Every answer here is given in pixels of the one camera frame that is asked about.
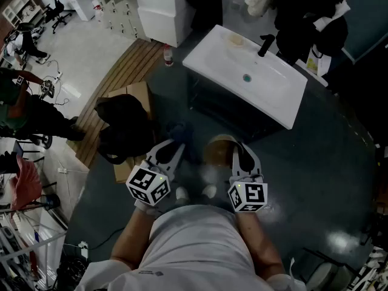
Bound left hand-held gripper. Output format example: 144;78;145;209
125;138;186;207

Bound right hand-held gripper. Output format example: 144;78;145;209
227;142;268;213

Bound dark blue cloth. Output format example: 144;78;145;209
166;121;195;147

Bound brown bowl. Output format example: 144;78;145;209
203;134;240;167

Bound clear oval dish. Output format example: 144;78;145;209
226;32;246;48

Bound person's left forearm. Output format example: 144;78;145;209
110;209;158;269

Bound person's right forearm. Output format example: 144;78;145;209
235;210;286;280

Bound person's right white shoe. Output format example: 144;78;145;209
201;184;218;199

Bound black bag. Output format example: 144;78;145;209
94;94;158;165

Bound white wrist band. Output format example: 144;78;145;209
134;199;160;217

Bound black vanity cabinet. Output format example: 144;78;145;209
187;70;289;144

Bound brown cardboard box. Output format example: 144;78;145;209
107;81;157;184

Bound white sink basin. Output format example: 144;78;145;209
182;24;309;130

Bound wooden slatted platform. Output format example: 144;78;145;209
66;38;166;169

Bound person's white shirt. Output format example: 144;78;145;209
74;204;307;291

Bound clear plastic bottle red cap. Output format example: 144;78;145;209
163;44;174;67

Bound black faucet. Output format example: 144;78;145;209
257;34;276;58

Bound white shopping bag yellow print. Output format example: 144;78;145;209
305;44;333;78

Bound white appliance cabinet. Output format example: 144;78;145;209
132;0;195;48

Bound red plastic chair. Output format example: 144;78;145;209
8;155;43;212

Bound grey drawer cabinet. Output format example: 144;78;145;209
90;0;146;41

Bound black hanging jacket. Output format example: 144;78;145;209
184;0;224;32

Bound black clothing and bags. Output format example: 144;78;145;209
272;0;357;66

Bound white metal rack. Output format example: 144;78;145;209
0;204;67;291

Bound black office chair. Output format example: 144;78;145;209
44;0;73;35

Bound white open shelf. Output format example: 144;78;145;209
1;0;43;27

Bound black frame chair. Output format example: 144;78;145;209
303;247;364;291

